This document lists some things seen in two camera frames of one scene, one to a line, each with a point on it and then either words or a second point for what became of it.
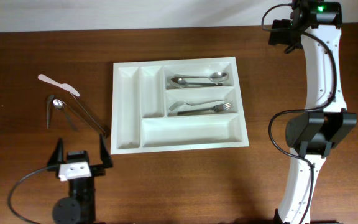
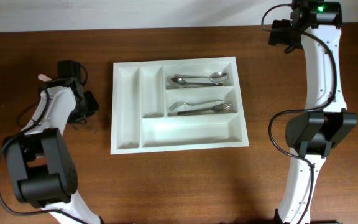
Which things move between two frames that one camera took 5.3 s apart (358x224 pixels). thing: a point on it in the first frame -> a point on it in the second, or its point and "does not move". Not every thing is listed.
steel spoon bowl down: [214, 77] does not move
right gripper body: [281, 30] does not move
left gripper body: [88, 182] -> [87, 107]
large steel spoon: [180, 83] does not move
